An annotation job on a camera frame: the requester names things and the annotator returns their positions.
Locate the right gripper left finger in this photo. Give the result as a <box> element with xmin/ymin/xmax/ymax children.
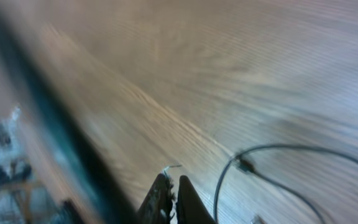
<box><xmin>137</xmin><ymin>174</ymin><xmax>174</xmax><ymax>224</ymax></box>

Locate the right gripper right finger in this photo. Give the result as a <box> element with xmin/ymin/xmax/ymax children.
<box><xmin>176</xmin><ymin>175</ymin><xmax>216</xmax><ymax>224</ymax></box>

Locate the thick black tagged cable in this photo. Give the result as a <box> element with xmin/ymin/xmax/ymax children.
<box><xmin>213</xmin><ymin>143</ymin><xmax>358</xmax><ymax>224</ymax></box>

